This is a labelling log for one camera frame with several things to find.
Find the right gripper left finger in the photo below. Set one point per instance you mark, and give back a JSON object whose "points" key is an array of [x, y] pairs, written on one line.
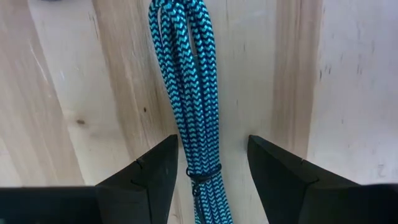
{"points": [[146, 186]]}

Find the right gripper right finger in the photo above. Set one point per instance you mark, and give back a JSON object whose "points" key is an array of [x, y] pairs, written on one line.
{"points": [[280, 180]]}

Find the black twist tie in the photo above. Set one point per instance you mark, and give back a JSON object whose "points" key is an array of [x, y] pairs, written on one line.
{"points": [[202, 177]]}

